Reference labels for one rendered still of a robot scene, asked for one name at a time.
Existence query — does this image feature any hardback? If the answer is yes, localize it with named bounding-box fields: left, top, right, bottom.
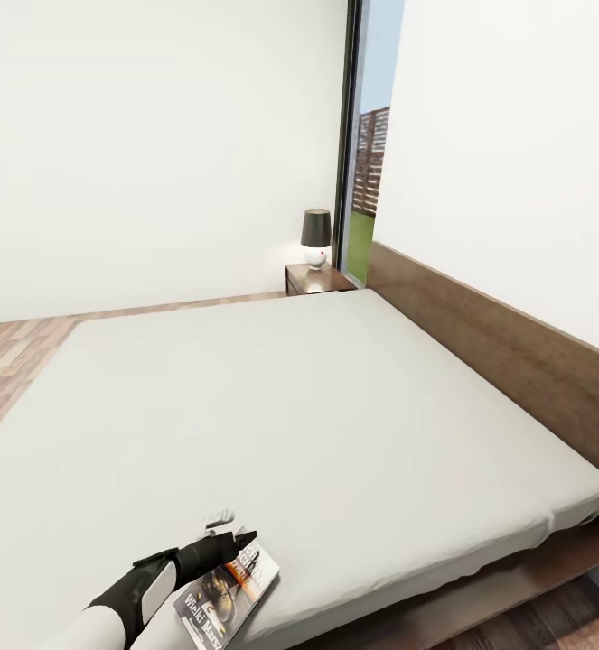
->
left=173, top=526, right=280, bottom=650

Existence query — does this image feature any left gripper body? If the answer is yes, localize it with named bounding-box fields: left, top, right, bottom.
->
left=190, top=532, right=237, bottom=580

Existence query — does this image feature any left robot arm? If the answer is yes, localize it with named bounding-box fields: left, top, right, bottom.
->
left=31, top=508, right=257, bottom=650

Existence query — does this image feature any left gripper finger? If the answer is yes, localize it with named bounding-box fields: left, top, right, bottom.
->
left=234, top=531, right=257, bottom=557

